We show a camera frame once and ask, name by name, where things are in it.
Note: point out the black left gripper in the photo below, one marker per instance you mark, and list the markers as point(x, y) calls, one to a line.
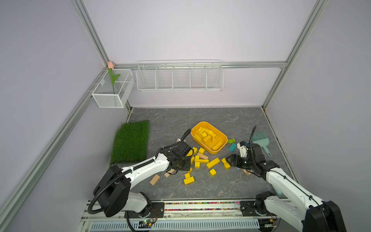
point(187, 165)

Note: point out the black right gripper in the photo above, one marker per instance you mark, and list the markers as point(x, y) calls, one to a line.
point(234, 158)

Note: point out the yellow plastic tub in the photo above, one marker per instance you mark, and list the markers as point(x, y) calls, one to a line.
point(209, 137)

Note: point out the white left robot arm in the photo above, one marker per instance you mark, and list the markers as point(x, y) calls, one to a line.
point(113, 193)

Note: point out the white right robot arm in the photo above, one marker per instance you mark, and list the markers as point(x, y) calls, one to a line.
point(305, 211)

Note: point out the green plastic dustpan brush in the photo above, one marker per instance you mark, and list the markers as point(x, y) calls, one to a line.
point(262, 140)

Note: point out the natural wood centre block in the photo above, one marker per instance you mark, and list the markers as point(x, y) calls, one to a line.
point(202, 157)

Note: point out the natural wood long block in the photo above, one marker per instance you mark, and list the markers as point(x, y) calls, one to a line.
point(170, 173)

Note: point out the yellow flat horizontal block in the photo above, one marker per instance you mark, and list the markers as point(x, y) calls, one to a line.
point(205, 161)

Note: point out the yellow block bottom wide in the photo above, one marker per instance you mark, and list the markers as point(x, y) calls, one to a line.
point(189, 180)

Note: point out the teal block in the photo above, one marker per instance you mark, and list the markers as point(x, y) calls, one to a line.
point(232, 147)

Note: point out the yellow cube lower right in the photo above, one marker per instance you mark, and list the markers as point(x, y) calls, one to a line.
point(227, 166)

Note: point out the natural wood block lower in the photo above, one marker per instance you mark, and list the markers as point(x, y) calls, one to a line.
point(154, 180)

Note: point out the yellow small cube right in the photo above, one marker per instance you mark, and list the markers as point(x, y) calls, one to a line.
point(212, 172)

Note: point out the green artificial grass mat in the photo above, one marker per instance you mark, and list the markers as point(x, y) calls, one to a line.
point(130, 143)

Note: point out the white mesh corner basket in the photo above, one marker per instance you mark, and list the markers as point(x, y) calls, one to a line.
point(103, 92)

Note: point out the pink artificial tulip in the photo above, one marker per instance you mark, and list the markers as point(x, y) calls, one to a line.
point(113, 76)

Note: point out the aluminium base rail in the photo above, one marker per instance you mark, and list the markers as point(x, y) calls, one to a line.
point(195, 215)

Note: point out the white wire shelf basket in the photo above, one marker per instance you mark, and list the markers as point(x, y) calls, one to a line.
point(180, 75)

